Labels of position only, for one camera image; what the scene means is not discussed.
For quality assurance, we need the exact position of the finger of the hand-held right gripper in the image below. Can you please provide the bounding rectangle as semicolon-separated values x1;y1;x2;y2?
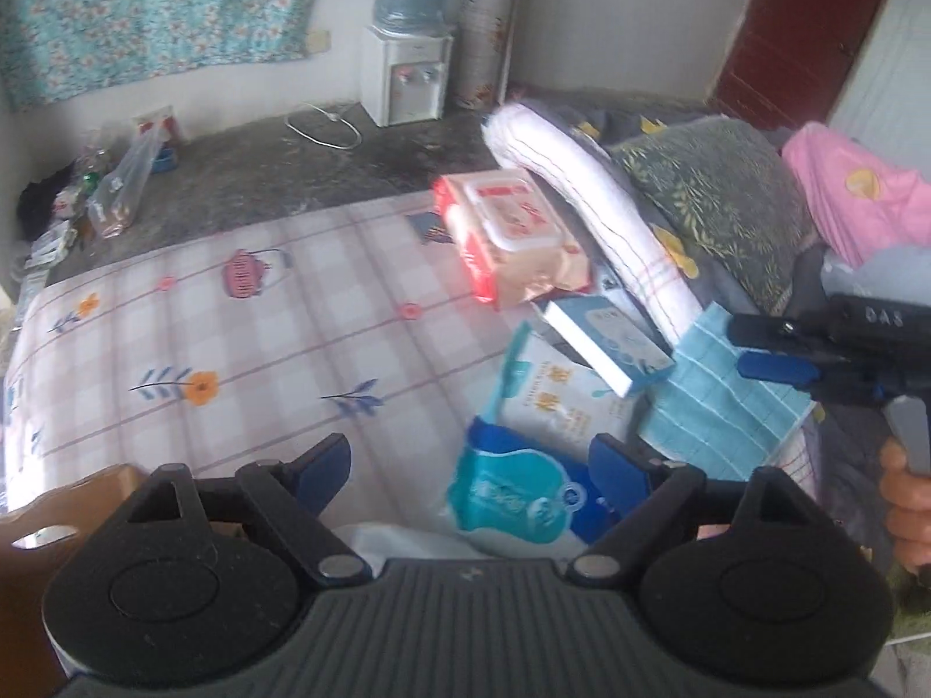
736;351;830;391
729;312;834;351

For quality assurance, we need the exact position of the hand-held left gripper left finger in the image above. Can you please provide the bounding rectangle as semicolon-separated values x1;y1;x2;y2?
127;432;372;590

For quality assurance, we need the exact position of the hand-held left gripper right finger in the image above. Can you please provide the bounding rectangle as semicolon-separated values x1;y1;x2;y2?
567;432;837;590

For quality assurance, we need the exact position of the teal checked cloth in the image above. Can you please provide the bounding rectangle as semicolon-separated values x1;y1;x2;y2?
640;305;819;485

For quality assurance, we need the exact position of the white cotton pad pack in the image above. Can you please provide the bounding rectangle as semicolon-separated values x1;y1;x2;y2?
495;320;641;462

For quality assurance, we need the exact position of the blue teal wet wipes pack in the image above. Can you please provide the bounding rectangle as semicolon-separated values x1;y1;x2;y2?
445;414;634;561

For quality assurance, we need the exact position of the blue and white box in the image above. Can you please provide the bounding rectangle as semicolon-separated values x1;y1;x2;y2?
542;295;677;400

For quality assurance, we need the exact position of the cardboard box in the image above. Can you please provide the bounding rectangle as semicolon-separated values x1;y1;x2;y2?
0;464;248;695

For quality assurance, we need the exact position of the person's right hand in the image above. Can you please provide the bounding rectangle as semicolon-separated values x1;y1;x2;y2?
879;440;931;577

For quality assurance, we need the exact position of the plaid printed bed sheet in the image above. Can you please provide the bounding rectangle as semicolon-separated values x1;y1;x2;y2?
0;189;823;525

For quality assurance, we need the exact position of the grey leaf-print pillow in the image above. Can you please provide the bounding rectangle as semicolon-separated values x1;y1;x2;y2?
607;118;819;314

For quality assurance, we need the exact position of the pink cloth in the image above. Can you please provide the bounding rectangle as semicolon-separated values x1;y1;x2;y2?
781;123;931;270

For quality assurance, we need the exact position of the red wet wipes pack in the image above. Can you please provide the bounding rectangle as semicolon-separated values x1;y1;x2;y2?
432;167;594;314

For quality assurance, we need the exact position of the white rolled towel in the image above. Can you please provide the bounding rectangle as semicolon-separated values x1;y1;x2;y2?
481;103;710;346

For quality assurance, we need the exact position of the red-brown door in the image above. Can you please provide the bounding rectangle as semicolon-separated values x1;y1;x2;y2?
709;0;903;132

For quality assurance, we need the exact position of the clear plastic bag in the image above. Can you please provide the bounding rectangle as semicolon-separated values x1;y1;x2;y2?
86;127;167;240

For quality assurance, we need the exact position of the white water dispenser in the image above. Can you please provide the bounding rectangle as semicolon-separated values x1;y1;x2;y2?
361;22;456;128

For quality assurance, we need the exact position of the silver patterned roll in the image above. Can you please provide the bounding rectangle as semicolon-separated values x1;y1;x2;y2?
454;0;525;110

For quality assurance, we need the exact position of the floral curtain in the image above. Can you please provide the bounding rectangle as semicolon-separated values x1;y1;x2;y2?
0;0;328;113

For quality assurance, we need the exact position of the white cable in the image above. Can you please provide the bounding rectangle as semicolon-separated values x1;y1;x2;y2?
285;103;365;151

